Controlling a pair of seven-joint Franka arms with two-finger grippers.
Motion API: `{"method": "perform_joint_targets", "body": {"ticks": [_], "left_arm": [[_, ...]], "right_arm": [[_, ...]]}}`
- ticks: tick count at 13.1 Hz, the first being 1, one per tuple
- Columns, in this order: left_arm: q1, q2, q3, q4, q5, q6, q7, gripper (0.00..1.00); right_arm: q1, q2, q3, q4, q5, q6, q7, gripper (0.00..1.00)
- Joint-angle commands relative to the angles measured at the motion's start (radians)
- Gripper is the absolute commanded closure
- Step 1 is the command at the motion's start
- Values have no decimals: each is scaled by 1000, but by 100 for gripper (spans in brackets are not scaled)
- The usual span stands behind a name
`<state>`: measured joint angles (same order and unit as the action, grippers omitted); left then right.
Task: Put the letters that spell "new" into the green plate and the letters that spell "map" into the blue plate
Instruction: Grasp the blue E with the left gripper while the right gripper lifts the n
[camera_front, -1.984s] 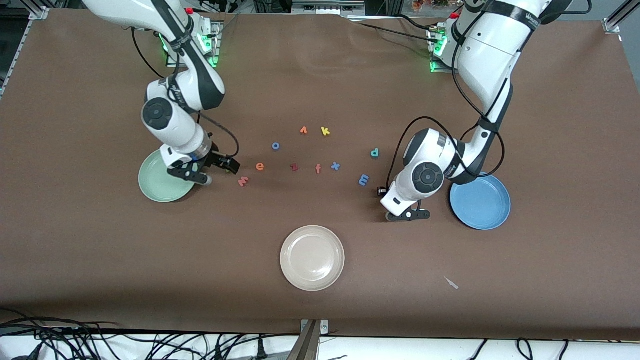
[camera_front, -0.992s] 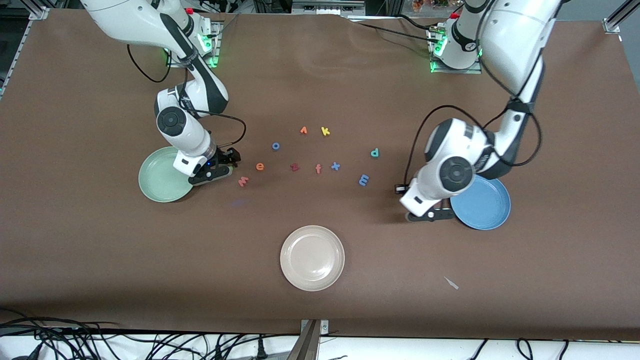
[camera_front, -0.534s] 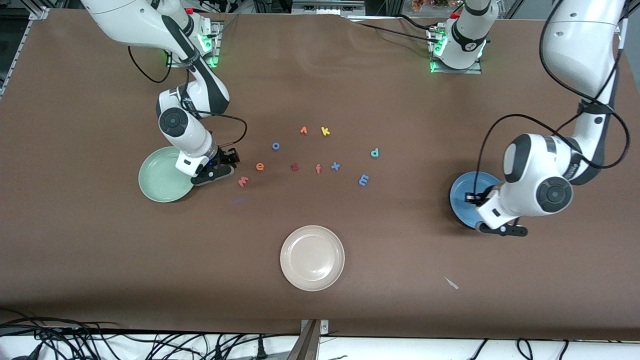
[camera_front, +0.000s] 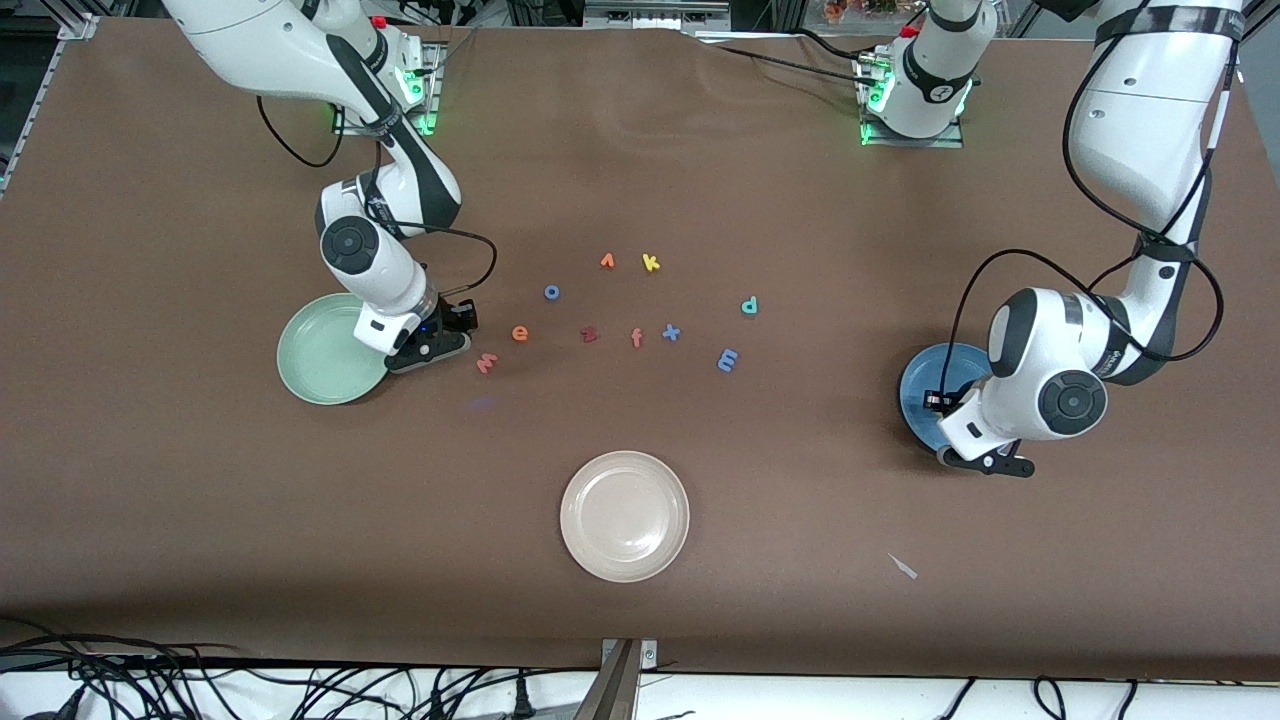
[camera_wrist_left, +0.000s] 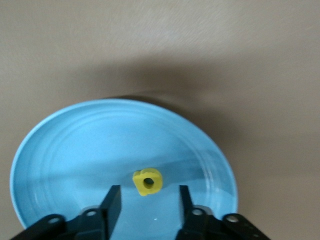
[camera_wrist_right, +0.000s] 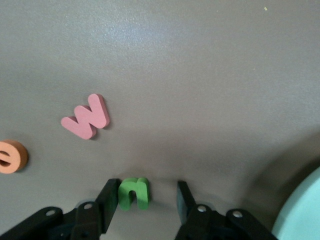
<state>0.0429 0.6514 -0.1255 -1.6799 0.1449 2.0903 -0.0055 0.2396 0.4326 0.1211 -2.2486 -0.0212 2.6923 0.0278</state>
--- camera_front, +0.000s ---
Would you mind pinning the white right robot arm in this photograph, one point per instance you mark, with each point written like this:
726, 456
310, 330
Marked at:
260, 40

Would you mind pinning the green plate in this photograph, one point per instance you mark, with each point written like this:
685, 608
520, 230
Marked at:
320, 355

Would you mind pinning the silver metal bracket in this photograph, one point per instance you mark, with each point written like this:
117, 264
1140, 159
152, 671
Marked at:
648, 652

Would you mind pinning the small white paper scrap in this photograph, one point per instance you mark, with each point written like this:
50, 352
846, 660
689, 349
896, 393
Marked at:
903, 566

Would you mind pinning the brown table cover sheet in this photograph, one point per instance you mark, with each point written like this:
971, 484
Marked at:
640, 150

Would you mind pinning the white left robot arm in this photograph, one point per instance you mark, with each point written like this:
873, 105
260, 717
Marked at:
1140, 120

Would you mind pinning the aluminium frame corner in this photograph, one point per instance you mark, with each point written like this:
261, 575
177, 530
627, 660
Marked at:
80, 26

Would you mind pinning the grey metal box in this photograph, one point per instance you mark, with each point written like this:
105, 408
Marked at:
655, 12

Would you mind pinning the dark metal bar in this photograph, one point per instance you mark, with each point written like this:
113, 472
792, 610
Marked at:
610, 690

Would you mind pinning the beige plate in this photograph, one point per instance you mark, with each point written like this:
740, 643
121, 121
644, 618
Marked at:
625, 516

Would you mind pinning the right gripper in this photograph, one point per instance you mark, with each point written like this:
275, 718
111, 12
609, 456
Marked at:
449, 317

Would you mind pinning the orange cluttered items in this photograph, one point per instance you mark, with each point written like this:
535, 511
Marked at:
870, 8

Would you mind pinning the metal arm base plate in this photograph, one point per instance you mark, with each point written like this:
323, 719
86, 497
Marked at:
950, 141
434, 60

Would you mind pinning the pink foam letter m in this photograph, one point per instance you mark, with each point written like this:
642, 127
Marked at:
487, 363

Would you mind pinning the blue foam letter m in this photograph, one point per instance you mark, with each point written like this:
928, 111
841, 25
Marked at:
728, 361

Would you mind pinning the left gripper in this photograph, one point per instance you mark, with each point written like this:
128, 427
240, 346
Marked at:
958, 401

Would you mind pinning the blue plate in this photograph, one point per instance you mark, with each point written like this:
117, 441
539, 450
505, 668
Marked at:
915, 400

